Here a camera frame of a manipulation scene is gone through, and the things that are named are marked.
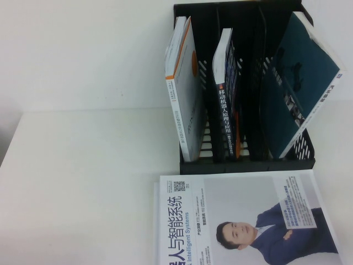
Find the white teal car suspension book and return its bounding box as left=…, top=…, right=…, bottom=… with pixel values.
left=269, top=10, right=343, bottom=160

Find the white book with orange circle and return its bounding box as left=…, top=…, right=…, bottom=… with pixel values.
left=164, top=15, right=207, bottom=162

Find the dark blue robotics book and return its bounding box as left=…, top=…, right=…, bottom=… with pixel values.
left=212, top=27, right=244, bottom=162

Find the black perforated plastic book stand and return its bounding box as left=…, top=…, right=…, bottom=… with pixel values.
left=173, top=3, right=316, bottom=175

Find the magazine with man in suit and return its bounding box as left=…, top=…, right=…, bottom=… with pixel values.
left=159, top=169, right=344, bottom=265

